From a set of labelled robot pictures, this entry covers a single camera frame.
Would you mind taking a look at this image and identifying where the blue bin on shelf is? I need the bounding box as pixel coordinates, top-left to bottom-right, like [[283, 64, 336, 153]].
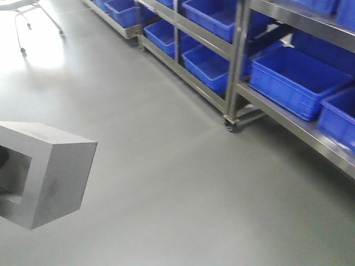
[[249, 47, 354, 121], [181, 45, 230, 96], [317, 87, 354, 154]]

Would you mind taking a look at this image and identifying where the distant steel shelving rack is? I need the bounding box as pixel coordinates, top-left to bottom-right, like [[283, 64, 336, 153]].
[[87, 1, 354, 176]]

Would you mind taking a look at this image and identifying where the white wheeled cart frame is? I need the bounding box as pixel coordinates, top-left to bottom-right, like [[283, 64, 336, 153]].
[[0, 0, 67, 55]]

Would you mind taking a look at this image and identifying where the gray hollow square base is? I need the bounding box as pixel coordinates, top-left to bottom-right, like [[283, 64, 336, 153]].
[[1, 121, 98, 230]]

